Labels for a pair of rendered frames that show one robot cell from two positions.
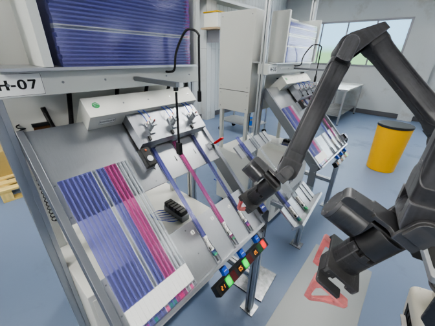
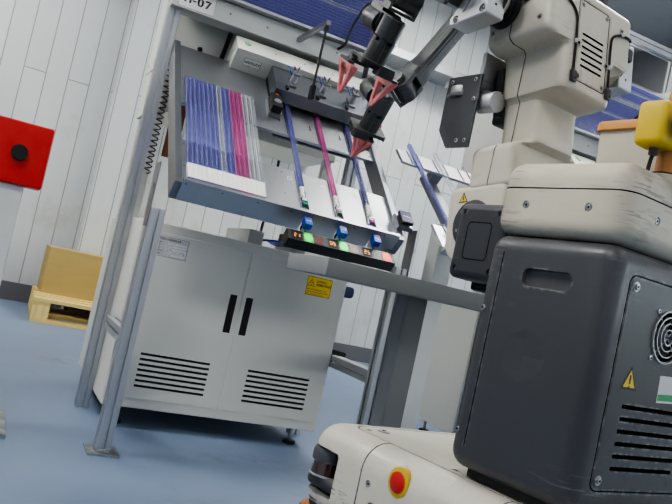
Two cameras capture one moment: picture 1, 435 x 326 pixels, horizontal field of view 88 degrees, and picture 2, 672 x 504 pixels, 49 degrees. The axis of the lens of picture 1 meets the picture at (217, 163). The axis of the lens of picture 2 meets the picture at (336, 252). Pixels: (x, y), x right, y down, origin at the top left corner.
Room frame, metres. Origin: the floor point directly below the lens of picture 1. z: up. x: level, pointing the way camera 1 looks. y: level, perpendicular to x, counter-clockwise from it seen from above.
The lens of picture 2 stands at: (-1.25, -0.99, 0.54)
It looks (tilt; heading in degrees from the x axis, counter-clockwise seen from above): 3 degrees up; 25
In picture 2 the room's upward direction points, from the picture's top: 12 degrees clockwise
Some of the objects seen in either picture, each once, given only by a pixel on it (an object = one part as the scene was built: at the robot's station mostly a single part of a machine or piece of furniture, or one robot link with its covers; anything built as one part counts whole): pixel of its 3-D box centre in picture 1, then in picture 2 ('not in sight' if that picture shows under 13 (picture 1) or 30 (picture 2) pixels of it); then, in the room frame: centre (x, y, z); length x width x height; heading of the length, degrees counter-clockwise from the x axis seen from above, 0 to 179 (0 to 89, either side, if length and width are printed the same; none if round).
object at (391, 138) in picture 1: (387, 147); not in sight; (2.92, -2.36, 0.32); 0.42 x 0.41 x 0.65; 139
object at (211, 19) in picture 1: (218, 21); not in sight; (5.23, 0.06, 2.03); 0.47 x 0.39 x 0.27; 140
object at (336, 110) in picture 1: (338, 99); not in sight; (5.92, -3.07, 0.45); 1.73 x 0.69 x 0.89; 140
